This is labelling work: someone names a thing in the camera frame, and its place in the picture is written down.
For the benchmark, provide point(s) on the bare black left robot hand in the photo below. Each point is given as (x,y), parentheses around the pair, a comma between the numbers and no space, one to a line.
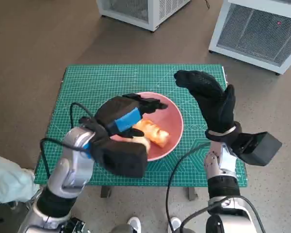
(116,108)

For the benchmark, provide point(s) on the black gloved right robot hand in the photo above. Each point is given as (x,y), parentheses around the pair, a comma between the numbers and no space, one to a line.
(213,102)

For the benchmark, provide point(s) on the round toy bread bun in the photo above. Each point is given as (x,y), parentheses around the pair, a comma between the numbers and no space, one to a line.
(141,142)

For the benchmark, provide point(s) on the pink bowl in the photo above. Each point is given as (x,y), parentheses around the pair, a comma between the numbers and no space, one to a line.
(169,121)

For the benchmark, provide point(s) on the long toy bread loaf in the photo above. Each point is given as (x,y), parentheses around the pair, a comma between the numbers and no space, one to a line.
(157,136)

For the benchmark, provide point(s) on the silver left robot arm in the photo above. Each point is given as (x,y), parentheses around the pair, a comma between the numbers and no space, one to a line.
(72,160)

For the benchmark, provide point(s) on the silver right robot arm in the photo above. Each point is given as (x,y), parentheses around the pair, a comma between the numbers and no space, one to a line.
(220,167)

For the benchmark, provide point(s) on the green cutting mat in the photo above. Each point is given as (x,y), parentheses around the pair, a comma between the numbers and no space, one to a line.
(111,77)

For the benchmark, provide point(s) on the white mesh cabinet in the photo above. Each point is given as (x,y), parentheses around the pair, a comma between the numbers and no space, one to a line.
(252,31)
(155,14)

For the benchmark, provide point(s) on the dark metal table leg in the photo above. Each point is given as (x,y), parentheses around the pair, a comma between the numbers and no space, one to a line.
(106,191)
(192,193)

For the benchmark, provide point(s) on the white shoe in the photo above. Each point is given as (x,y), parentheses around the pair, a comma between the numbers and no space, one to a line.
(173,224)
(134,223)

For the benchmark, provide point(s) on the small black device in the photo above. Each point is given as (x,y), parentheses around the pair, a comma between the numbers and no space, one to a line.
(76,225)

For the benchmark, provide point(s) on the light blue cloth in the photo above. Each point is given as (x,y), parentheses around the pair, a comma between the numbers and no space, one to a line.
(7,179)

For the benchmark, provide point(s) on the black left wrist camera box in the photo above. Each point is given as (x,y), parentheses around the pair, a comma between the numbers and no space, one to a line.
(126,157)

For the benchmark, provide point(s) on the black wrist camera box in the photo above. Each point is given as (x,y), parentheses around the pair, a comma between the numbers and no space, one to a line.
(126,157)
(259,150)

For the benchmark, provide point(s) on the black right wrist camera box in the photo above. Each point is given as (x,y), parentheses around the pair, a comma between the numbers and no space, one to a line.
(259,150)

